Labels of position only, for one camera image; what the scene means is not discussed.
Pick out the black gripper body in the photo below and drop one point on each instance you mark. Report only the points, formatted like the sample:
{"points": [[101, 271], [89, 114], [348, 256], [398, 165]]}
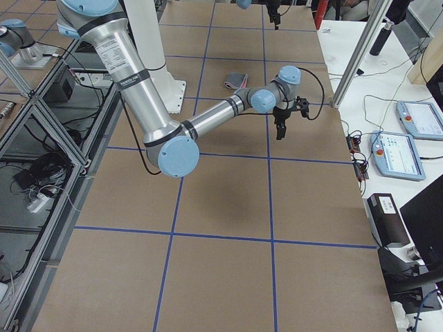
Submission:
{"points": [[280, 115], [275, 10]]}

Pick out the pink and grey towel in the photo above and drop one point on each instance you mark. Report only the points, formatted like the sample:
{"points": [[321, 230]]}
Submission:
{"points": [[235, 80]]}

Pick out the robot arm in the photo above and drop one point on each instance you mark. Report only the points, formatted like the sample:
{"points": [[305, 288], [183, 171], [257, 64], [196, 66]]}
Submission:
{"points": [[126, 37], [244, 4]]}

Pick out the small circuit boards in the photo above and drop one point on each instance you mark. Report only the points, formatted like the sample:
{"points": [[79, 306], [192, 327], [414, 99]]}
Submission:
{"points": [[359, 160]]}

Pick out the teach pendant near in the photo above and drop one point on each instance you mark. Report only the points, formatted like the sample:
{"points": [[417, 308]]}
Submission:
{"points": [[396, 156]]}

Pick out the teach pendant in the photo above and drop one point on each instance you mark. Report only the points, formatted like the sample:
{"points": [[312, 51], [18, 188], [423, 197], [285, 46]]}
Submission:
{"points": [[396, 156], [420, 119]]}

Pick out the black box with label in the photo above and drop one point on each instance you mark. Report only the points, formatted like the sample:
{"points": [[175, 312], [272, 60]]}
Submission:
{"points": [[388, 226]]}

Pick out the teach pendant far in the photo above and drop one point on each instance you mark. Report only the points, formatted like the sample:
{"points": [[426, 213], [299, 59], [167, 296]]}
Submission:
{"points": [[420, 119]]}

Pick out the black monitor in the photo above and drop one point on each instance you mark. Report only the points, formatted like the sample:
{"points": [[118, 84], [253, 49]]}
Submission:
{"points": [[422, 216]]}

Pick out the aluminium frame post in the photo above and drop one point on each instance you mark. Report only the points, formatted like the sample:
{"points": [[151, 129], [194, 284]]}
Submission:
{"points": [[368, 34]]}

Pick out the aluminium frame structure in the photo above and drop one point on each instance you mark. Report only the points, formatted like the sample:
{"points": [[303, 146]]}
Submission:
{"points": [[57, 116]]}

